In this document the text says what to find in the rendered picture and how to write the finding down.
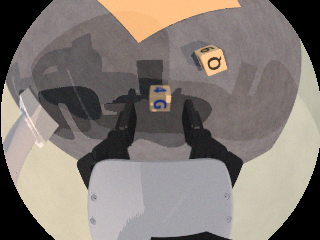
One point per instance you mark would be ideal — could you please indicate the orange flat mat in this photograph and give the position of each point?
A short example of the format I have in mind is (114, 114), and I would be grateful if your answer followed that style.
(143, 18)

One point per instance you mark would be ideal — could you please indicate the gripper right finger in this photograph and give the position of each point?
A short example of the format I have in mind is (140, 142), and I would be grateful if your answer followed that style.
(205, 146)

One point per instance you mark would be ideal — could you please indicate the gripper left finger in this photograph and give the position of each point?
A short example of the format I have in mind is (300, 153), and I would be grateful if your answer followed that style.
(118, 139)

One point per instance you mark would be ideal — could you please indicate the tan block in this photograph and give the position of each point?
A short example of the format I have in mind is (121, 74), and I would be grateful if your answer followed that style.
(160, 98)
(211, 59)

